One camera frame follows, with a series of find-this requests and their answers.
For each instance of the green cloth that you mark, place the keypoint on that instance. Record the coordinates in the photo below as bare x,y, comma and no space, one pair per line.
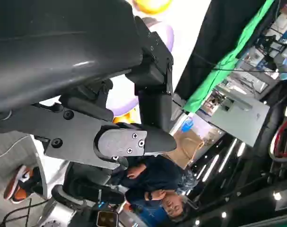
223,68

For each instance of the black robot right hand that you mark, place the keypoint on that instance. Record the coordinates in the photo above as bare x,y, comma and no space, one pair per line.
91,186

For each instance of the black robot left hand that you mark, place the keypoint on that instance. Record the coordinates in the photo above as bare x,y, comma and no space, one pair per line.
63,47

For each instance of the person's foot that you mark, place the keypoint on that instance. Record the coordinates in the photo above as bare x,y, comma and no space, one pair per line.
27,189
14,185

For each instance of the lilac plate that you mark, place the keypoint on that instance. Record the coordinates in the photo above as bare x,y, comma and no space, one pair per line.
167,35

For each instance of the black cloth backdrop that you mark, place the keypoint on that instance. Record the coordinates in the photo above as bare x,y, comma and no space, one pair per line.
216,35

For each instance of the brown cardboard box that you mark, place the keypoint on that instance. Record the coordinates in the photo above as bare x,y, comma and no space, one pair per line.
183,151

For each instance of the person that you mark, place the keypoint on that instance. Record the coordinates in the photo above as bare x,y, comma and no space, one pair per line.
157,176

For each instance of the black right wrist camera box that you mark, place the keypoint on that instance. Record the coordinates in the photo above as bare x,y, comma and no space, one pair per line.
107,218

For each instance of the grey flat panel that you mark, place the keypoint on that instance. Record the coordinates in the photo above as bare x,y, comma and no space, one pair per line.
242,120

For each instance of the orange white toy bread roll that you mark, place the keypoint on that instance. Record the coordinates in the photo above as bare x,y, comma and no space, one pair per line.
150,6
126,118

